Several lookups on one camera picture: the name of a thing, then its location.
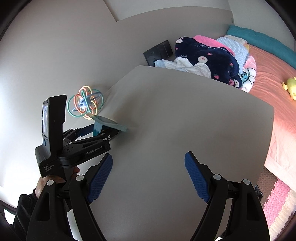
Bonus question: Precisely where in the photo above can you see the pale yellow plush toy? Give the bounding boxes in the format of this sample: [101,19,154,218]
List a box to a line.
[282,76,296,100]

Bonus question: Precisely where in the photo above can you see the teal pillow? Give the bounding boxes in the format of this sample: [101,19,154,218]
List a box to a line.
[226,25,296,70]

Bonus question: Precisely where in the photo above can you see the pink and beige foam mat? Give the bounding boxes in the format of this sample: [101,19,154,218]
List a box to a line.
[254,167,296,241]

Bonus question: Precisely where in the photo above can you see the white dotted folded blanket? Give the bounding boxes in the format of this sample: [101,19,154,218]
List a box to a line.
[223,35,247,45]

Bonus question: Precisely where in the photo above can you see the pink folded blanket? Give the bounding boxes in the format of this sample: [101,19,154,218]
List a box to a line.
[244,55,258,73]

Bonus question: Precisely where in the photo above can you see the person's left hand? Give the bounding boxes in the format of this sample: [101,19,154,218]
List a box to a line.
[37,166,80,189]

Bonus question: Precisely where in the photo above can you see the person's left forearm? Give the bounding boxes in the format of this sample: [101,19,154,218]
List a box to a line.
[13,185,47,233]

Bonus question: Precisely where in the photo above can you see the cartoon printed blanket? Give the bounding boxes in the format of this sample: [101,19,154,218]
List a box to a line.
[238,69,256,93]

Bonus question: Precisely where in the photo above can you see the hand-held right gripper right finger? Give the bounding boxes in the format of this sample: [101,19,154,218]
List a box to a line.
[184,151,270,241]

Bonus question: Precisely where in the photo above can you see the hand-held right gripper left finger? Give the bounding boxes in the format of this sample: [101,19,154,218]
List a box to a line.
[27,153,113,241]

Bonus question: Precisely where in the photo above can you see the teal plastic piece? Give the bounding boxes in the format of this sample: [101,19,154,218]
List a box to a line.
[92,115,128,138]

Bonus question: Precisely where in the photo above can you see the bright pink fleece blanket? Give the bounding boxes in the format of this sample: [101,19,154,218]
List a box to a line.
[193,35,235,56]

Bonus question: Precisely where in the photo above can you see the black box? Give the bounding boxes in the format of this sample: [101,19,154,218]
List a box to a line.
[143,40,173,67]

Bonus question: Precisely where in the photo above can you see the light blue folded blanket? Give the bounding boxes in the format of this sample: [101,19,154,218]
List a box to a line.
[216,38,250,68]

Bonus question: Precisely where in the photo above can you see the white cloth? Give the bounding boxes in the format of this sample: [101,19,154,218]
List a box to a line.
[154,57,212,79]

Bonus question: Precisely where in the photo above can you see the bed with pink sheet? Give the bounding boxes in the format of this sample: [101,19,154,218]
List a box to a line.
[240,45,296,183]

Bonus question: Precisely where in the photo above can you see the navy printed blanket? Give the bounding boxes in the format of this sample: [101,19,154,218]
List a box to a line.
[174,36,242,89]

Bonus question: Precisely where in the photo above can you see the colourful ring ball toy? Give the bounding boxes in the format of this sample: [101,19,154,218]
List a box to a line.
[67,85,105,120]

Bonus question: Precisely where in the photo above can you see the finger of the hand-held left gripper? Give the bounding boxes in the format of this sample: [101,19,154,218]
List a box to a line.
[62,124,96,141]
[69,128,120,149]

